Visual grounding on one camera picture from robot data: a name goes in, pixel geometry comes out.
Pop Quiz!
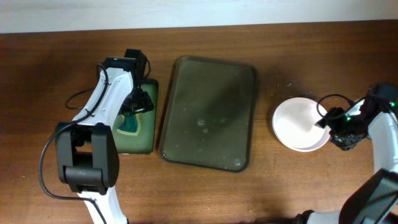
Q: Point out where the green and yellow sponge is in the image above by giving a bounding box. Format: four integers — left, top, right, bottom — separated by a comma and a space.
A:
116, 114, 141, 136

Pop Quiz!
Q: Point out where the pinkish white plate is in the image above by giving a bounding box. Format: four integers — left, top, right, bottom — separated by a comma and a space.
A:
272, 97, 330, 152

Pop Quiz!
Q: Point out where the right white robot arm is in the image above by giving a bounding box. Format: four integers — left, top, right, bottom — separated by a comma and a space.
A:
293, 82, 397, 224

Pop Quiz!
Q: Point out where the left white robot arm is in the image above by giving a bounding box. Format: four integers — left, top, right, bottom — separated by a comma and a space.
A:
55, 49, 155, 223

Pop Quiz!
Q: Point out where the small black water tray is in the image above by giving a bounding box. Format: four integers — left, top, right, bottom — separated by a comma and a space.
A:
112, 79, 159, 154

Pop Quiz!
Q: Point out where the large dark serving tray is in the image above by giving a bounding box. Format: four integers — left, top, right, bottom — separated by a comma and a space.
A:
159, 56, 257, 173

